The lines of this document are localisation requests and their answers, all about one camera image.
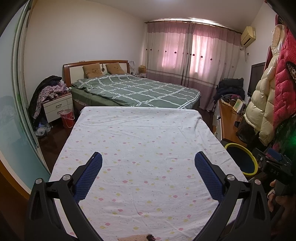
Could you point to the beige fuzzy cloth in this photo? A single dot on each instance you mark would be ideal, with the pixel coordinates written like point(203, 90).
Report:
point(134, 238)

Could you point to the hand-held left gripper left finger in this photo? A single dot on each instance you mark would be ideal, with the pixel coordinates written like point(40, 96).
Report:
point(89, 176)

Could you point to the brown bear pillow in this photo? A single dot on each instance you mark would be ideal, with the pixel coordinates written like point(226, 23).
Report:
point(115, 68)
point(92, 70)

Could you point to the bed with green quilt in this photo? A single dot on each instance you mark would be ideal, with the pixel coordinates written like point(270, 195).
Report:
point(66, 74)

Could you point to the red plastic bucket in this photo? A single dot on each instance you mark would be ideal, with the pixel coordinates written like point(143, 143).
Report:
point(67, 119)

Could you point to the green plaid duvet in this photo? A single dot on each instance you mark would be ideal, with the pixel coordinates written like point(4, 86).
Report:
point(138, 90)

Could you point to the yellow rimmed dark bin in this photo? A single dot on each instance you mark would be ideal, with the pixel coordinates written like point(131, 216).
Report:
point(240, 160)

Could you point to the pink white curtain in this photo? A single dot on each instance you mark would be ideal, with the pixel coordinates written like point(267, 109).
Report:
point(175, 51)

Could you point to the cream puffer jacket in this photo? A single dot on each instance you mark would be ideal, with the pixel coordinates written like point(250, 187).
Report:
point(259, 106)

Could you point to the beige air conditioner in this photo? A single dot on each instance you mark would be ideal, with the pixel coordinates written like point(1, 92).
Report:
point(247, 34)

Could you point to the person's right hand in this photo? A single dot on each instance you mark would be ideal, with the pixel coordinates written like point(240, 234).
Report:
point(285, 208)

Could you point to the white dotted tablecloth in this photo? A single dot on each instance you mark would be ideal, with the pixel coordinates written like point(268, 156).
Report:
point(143, 150)

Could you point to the dark clothes pile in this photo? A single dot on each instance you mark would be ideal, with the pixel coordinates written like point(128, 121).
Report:
point(227, 87)

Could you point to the pile of clothes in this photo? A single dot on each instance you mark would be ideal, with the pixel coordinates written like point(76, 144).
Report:
point(41, 92)

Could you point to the wooden desk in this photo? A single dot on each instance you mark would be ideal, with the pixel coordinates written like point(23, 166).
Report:
point(227, 122)

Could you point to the book with pale cover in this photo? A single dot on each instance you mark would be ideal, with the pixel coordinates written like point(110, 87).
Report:
point(237, 105)

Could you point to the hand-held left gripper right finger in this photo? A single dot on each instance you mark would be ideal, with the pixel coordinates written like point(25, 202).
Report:
point(208, 176)

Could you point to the red dotted puffer jacket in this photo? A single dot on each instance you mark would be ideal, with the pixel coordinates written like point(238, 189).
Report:
point(284, 88)

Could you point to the black flat screen television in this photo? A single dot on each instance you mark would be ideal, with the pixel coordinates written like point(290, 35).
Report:
point(256, 78)

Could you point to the glass wardrobe sliding door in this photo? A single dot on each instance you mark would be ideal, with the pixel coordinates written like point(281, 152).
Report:
point(13, 115)

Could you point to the clear plastic bags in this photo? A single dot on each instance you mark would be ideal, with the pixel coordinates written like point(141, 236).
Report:
point(42, 131)

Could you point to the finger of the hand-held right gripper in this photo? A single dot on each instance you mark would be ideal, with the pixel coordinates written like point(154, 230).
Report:
point(275, 154)
point(260, 157)

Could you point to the white wooden nightstand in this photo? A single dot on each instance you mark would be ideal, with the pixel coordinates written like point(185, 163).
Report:
point(57, 106)

